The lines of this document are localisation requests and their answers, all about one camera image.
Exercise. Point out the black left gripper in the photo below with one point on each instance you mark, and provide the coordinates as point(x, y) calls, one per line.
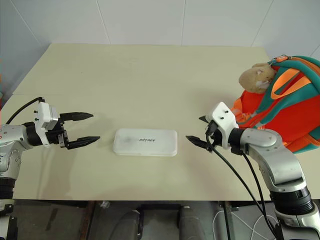
point(56, 136)

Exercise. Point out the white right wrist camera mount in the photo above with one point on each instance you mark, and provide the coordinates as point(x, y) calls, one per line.
point(225, 117)

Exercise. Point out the dark metal table leg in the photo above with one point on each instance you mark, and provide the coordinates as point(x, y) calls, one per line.
point(227, 220)

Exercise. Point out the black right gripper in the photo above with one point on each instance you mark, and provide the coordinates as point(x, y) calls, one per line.
point(221, 140)

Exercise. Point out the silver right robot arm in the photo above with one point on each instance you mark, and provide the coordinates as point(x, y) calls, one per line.
point(277, 160)

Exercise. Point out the tan plush toy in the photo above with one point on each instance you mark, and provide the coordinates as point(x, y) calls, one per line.
point(252, 77)

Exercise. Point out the orange and teal backpack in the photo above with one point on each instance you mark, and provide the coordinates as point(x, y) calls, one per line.
point(292, 110)

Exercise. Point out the white rectangular box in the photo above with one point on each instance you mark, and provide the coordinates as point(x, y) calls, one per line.
point(145, 142)

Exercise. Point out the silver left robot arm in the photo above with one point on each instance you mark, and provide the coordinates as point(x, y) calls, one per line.
point(15, 140)

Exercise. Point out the dark rounded shape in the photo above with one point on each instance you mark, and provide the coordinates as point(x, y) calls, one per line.
point(190, 223)

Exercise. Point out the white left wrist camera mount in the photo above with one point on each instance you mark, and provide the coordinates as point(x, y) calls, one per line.
point(42, 112)

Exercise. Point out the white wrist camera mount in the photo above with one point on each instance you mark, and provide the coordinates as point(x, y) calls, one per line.
point(42, 112)
point(225, 117)

